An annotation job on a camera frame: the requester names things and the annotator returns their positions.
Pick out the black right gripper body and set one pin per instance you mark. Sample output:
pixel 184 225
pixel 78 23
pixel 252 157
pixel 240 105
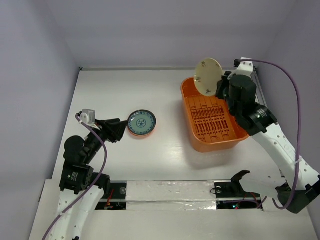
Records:
pixel 222 88

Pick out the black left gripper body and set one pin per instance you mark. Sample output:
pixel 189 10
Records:
pixel 106 133

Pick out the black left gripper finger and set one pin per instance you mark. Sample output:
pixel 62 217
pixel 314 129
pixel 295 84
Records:
pixel 114 121
pixel 120 129

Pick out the orange plate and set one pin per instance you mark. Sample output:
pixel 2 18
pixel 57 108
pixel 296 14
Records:
pixel 141 131

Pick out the blue patterned plate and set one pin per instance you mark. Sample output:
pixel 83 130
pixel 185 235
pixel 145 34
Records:
pixel 141 122

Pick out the white plate with red marks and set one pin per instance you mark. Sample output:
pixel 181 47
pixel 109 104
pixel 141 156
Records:
pixel 208 72

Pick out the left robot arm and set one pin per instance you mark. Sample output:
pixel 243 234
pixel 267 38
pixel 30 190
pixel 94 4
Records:
pixel 83 183

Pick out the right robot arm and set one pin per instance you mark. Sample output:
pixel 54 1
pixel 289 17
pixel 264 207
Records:
pixel 298 184

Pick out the orange plastic dish rack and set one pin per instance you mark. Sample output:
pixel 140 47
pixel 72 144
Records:
pixel 210 125

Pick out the silver taped front bar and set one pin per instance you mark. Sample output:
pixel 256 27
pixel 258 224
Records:
pixel 170 196

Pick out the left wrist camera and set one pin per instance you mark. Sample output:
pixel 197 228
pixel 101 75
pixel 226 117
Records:
pixel 88 116

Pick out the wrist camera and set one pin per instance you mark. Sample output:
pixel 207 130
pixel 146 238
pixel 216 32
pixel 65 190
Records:
pixel 88 116
pixel 243 66

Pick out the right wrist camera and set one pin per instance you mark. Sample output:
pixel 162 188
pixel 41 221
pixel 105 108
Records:
pixel 243 66

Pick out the aluminium side rail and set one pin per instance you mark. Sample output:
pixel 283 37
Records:
pixel 259 96

